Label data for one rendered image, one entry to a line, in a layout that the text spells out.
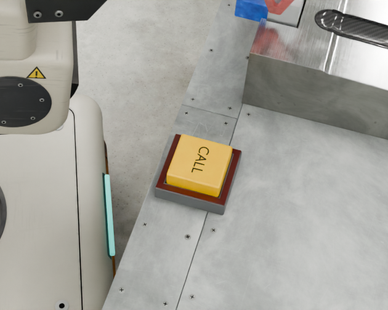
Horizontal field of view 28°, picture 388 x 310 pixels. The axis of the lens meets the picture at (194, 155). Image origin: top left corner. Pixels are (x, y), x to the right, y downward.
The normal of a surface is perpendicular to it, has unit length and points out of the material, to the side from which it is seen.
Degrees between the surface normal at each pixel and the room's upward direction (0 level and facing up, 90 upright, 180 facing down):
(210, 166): 0
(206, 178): 0
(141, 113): 0
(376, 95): 90
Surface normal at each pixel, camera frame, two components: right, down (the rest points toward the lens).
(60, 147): 0.06, -0.59
